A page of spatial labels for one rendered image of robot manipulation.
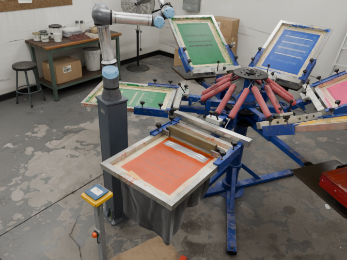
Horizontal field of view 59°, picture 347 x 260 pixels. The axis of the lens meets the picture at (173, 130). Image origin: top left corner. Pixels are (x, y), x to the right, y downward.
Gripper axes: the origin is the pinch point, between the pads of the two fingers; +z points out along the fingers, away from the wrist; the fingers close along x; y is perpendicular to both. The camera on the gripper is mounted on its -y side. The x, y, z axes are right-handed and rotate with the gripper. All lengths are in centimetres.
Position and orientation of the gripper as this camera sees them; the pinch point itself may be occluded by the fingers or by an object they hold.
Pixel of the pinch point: (160, 7)
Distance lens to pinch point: 267.4
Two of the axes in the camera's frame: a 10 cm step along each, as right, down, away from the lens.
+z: -1.7, -4.7, 8.6
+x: -3.2, -8.0, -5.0
